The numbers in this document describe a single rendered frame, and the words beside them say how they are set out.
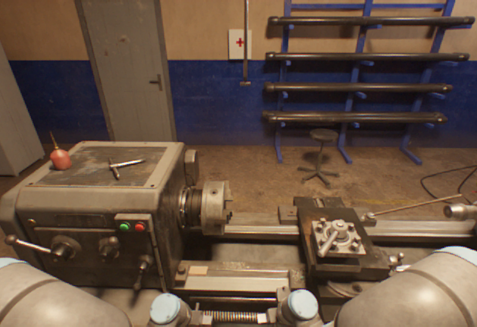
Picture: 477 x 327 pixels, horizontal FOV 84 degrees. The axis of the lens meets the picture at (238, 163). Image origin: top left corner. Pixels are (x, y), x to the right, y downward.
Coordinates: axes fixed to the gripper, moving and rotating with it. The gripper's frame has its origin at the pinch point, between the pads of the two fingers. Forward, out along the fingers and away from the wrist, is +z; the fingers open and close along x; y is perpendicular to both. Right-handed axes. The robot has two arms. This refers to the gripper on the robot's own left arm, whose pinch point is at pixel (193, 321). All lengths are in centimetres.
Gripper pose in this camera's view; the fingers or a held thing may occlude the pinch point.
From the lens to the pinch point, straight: 131.6
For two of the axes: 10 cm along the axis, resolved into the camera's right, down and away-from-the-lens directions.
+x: -9.8, 0.4, 1.7
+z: 1.6, 6.1, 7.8
